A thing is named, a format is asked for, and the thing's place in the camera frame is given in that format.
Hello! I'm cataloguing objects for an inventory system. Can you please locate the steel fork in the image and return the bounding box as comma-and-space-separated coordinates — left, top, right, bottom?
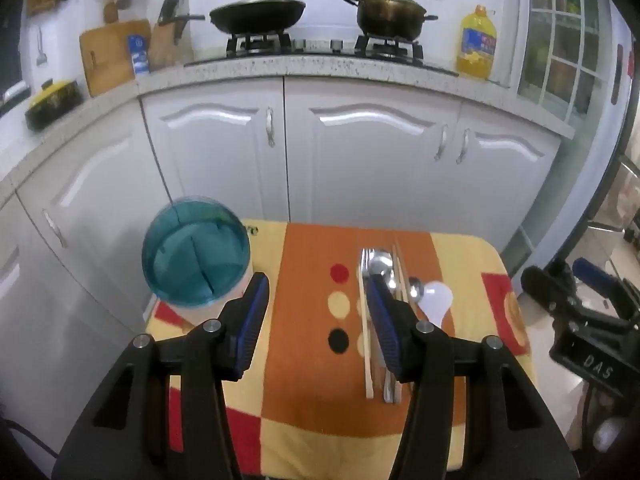
362, 247, 401, 406

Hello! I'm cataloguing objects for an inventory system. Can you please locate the bronze stock pot with lid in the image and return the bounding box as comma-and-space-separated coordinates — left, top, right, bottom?
342, 0, 439, 42

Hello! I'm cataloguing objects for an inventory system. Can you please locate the black wok with lid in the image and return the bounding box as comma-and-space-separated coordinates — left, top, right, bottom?
159, 0, 307, 36

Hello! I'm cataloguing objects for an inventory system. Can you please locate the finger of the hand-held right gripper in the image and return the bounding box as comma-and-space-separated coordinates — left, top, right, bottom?
521, 266, 582, 317
572, 258, 627, 302

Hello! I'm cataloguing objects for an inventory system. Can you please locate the white plastic spoon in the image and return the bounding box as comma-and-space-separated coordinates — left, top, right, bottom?
419, 281, 454, 332

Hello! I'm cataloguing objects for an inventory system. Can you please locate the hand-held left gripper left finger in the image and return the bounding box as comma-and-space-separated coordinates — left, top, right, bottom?
51, 272, 271, 480

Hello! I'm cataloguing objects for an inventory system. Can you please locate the yellow cooking oil bottle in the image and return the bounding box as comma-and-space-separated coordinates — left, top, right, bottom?
456, 5, 497, 80

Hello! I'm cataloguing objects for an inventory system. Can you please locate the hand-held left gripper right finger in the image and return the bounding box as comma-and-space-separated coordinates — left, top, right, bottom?
364, 276, 581, 480

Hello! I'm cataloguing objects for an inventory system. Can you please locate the speckled stone countertop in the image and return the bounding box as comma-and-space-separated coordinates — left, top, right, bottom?
0, 55, 577, 207

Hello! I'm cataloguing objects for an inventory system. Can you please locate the black casserole yellow lid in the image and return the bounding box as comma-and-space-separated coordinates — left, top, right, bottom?
25, 78, 83, 129

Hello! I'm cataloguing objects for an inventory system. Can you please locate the blue white carton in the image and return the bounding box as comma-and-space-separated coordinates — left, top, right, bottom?
127, 34, 151, 78

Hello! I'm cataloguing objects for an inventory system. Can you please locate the person's right hand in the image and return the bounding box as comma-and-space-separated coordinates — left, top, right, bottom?
592, 417, 626, 453

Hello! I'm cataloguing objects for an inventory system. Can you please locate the white framed glass door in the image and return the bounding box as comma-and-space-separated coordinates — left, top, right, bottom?
516, 0, 632, 127

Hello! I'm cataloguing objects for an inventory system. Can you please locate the wooden knife block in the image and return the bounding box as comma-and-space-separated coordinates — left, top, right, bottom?
149, 0, 191, 72

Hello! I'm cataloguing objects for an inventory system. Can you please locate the black gas stove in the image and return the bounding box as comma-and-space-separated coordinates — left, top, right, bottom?
185, 32, 458, 77

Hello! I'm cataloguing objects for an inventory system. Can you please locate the orange yellow checkered cloth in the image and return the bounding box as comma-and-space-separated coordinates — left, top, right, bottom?
145, 219, 537, 480

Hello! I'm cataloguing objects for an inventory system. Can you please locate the wooden cutting board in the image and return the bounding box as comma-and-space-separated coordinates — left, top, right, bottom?
79, 19, 152, 97

